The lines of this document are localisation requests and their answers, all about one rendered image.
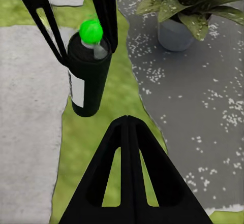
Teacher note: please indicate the pot plant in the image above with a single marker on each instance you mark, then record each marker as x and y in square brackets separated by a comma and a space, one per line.
[180, 22]

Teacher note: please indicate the insectifuge atomizer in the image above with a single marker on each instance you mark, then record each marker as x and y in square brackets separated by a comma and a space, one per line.
[90, 53]

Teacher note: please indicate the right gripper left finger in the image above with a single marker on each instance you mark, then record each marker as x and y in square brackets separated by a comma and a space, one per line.
[85, 207]

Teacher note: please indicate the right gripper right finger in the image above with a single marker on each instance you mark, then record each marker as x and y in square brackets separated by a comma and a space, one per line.
[177, 203]

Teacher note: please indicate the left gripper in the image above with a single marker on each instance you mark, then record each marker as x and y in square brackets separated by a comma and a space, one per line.
[107, 13]

